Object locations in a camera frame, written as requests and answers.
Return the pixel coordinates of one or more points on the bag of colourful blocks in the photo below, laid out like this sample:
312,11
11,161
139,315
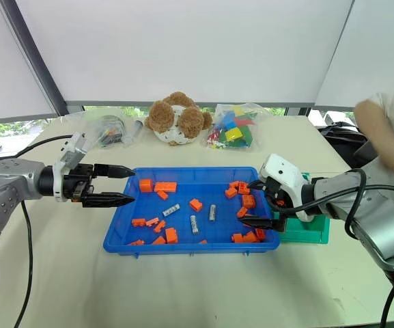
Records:
234,131

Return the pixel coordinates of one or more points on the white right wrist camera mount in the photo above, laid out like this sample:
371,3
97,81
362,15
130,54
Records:
285,174

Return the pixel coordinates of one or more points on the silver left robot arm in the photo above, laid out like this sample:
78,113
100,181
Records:
9,184

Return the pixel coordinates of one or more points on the small clear plastic bag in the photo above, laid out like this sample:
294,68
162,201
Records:
134,131

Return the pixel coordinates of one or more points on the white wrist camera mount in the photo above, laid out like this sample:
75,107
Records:
285,174
75,147

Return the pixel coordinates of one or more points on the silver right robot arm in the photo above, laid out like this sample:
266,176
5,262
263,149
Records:
381,218

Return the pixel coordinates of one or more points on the dark window frame post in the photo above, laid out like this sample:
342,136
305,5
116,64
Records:
32,54

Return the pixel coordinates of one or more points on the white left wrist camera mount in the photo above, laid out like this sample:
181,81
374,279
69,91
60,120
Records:
75,147

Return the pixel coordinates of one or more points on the black bag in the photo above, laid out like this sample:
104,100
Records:
343,140

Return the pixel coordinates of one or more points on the blue plastic tray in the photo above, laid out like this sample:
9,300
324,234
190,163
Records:
183,225

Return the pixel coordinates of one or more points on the person's bare forearm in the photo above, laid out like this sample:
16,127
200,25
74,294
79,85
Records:
381,136

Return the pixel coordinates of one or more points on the green plastic box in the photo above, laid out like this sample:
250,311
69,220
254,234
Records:
302,235

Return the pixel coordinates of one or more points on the clear bag of small parts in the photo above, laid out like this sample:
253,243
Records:
108,131

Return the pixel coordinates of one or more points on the brown and white plush toy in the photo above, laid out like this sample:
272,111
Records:
183,119

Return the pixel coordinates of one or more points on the long orange building block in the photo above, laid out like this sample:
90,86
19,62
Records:
165,187

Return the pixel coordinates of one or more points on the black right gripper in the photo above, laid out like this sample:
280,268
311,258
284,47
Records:
276,193

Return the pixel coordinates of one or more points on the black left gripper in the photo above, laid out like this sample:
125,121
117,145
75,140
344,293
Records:
80,177

